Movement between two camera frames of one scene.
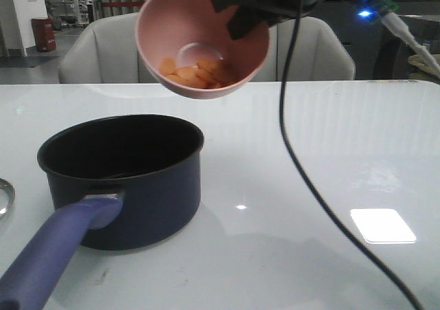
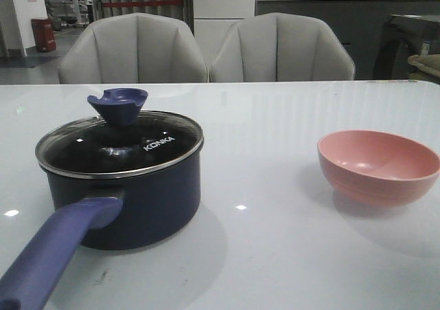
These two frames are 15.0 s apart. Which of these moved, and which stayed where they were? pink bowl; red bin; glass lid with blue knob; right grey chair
Moved: pink bowl; glass lid with blue knob
Stayed: right grey chair; red bin
